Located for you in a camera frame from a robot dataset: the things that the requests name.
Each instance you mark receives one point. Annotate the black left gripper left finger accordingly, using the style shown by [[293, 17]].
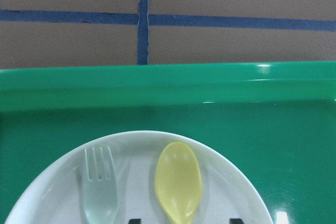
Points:
[[135, 221]]

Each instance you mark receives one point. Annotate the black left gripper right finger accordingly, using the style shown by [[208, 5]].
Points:
[[235, 221]]

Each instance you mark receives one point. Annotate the yellow plastic spoon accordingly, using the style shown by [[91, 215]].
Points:
[[178, 182]]

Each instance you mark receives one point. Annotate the white round plate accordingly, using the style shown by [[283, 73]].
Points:
[[55, 195]]

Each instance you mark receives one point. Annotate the pale green plastic fork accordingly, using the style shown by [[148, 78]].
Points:
[[100, 200]]

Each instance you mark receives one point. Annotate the green plastic tray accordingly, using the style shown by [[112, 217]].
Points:
[[274, 121]]

